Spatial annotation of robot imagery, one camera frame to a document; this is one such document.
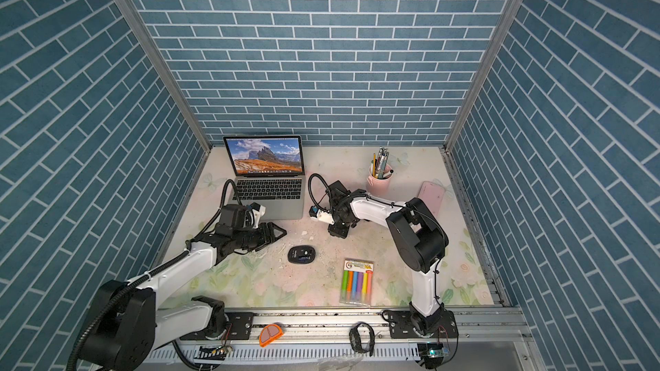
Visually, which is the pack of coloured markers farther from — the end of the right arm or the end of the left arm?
the end of the left arm

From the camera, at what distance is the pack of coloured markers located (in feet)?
2.62

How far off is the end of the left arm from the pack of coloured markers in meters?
0.25

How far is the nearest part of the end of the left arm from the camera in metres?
0.66

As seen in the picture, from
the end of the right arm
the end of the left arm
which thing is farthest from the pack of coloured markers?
the end of the left arm
